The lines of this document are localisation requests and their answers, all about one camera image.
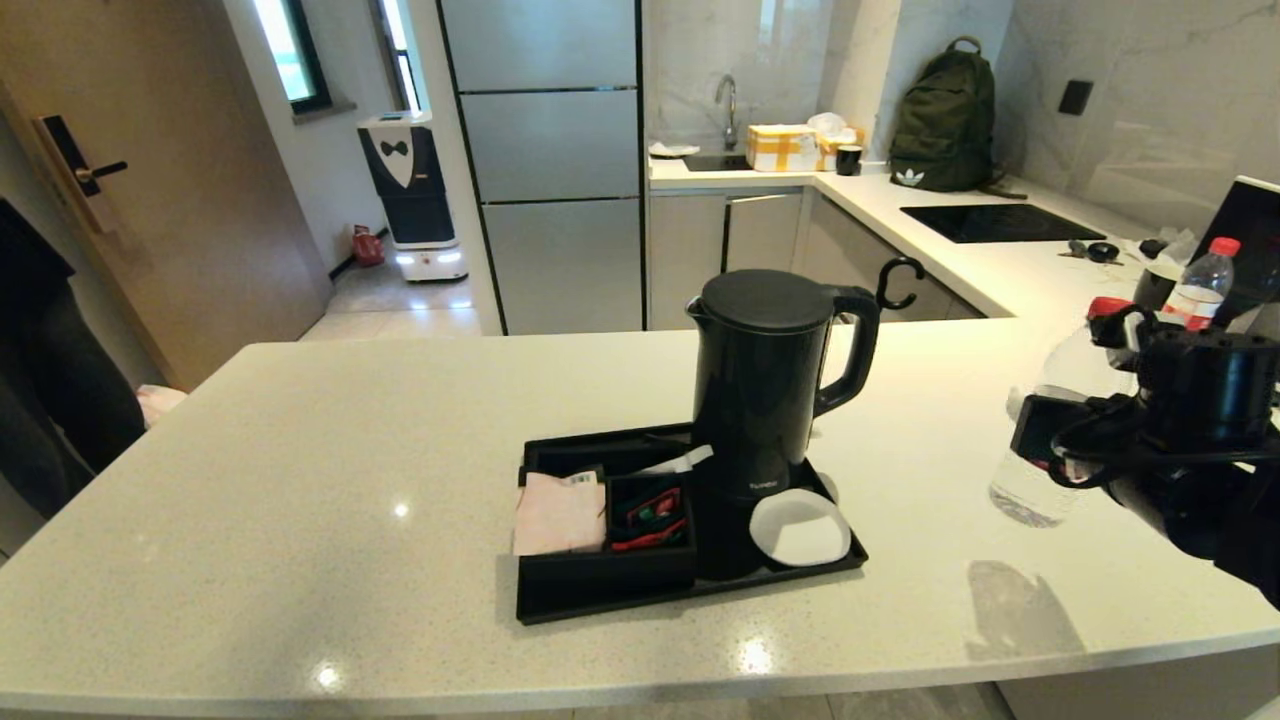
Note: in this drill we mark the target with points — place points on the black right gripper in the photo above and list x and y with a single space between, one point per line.
1110 450

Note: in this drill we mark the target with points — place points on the clear water bottle red label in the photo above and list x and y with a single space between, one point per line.
1030 490
1200 285

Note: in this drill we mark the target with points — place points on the black electric kettle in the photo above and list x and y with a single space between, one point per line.
755 390

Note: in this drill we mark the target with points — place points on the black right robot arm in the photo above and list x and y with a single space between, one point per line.
1220 520

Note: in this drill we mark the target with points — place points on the black cup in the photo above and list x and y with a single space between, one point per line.
848 160
1152 285

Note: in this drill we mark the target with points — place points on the small black round object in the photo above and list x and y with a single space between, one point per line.
1103 250

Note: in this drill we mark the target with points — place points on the black curved hook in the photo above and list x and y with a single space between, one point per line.
898 275

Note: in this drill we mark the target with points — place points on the black induction cooktop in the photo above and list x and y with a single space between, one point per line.
1000 222

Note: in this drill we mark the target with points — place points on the clear acrylic sign holder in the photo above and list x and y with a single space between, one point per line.
1255 320

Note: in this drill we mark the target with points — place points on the white round saucer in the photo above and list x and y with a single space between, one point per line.
800 528

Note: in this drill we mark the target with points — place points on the black monitor screen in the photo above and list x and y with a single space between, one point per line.
1250 240

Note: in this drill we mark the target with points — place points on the dark green backpack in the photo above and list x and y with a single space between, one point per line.
945 120

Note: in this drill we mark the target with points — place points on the grey kitchen cabinet unit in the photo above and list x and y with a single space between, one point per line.
740 250

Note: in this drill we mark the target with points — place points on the black serving tray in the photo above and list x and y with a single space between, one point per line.
720 585

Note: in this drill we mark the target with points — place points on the white sachet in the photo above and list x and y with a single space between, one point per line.
680 460

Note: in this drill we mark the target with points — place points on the white plastic bag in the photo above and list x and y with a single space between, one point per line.
835 128

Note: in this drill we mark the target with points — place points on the cardboard box yellow tape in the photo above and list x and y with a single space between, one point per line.
782 148

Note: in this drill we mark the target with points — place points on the kitchen sink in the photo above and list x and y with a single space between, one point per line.
715 161

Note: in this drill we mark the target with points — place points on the chrome kitchen faucet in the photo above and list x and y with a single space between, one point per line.
728 105

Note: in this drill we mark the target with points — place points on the black organizer box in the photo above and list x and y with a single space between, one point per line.
605 575

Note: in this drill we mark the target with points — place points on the white plate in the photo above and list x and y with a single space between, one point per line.
672 148

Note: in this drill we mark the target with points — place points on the pink napkin pack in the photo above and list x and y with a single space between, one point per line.
560 515

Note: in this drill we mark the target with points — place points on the steel refrigerator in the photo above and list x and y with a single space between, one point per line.
550 170

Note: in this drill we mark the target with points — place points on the delivery robot with bowtie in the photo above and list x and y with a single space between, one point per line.
410 200

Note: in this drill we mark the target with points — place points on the red fire extinguisher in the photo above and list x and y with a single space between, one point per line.
366 247

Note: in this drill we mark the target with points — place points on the dark framed window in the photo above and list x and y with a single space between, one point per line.
290 50
398 55

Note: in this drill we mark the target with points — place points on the pink plastic bag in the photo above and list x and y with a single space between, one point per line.
158 405

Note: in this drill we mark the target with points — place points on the brown wooden door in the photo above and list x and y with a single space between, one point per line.
180 230

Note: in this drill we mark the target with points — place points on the dark wall socket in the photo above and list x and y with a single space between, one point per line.
1075 96

